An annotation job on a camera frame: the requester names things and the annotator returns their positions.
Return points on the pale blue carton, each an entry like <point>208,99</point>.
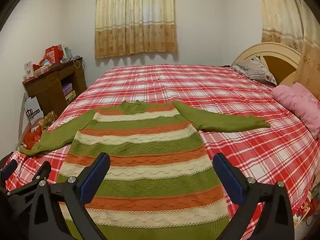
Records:
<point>68,52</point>

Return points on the red gift boxes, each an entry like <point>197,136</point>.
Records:
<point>53,53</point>

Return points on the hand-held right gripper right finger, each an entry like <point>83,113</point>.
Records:
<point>228,177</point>

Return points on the white gift card box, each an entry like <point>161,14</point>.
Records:
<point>28,70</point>

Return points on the pink pillow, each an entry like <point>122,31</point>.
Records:
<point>300,102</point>

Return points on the white paper bag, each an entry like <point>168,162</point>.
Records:
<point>32,106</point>

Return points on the boxes in desk shelf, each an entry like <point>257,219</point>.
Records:
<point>68,91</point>

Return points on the green orange striped knit sweater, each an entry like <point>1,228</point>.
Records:
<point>150,150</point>

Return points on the red plastic bag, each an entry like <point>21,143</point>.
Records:
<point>32,137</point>

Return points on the floral cloth bag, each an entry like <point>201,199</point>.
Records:
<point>49,120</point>

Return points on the grey patterned pillow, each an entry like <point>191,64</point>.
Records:
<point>252,67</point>

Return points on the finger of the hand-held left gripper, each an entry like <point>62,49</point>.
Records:
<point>10,167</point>
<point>30,180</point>

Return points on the grey metal frame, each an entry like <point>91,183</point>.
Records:
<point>22,115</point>

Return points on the beige floral window curtain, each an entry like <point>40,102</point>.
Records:
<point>280,17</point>
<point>135,17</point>

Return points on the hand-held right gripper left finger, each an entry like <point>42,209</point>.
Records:
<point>96,177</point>

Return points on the bed with red plaid sheet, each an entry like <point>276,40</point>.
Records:
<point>200,92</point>

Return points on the dark wooden desk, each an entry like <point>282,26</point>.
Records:
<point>50,90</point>

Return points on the red and white packets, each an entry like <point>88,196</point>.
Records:
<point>41,67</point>

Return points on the cream wooden headboard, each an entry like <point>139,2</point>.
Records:
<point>275,65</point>

